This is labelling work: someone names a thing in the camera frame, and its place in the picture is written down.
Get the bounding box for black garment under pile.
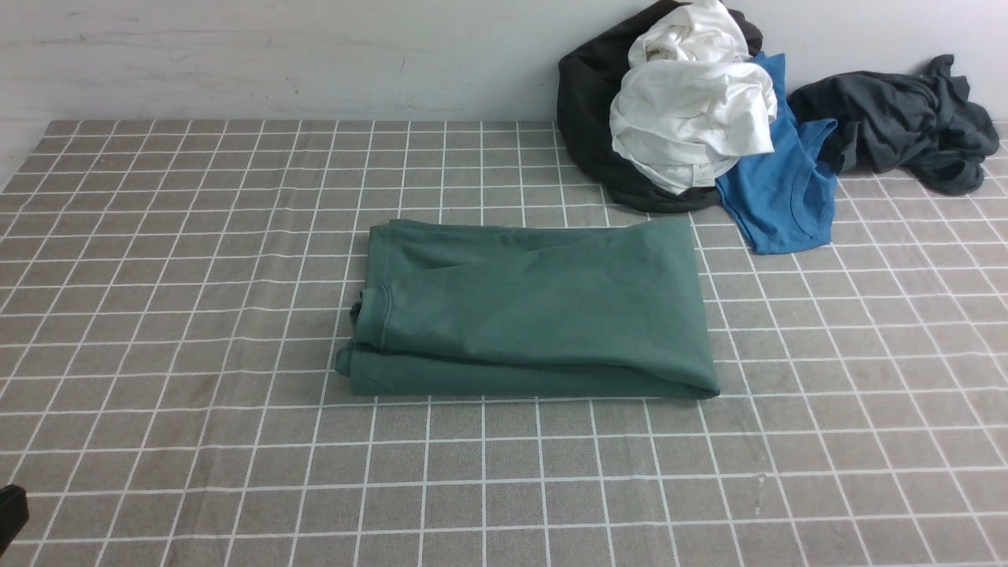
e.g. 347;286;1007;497
557;1;763;214

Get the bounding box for dark grey crumpled garment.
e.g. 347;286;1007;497
788;54;999;196

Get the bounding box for green long-sleeve top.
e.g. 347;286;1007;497
335;217;721;401

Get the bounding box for blue t-shirt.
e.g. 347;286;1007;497
716;53;836;255

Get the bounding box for white crumpled shirt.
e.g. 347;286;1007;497
610;1;778;195

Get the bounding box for grey checkered tablecloth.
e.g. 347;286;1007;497
1;120;1007;566

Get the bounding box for black gripper at left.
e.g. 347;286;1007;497
0;485;30;556

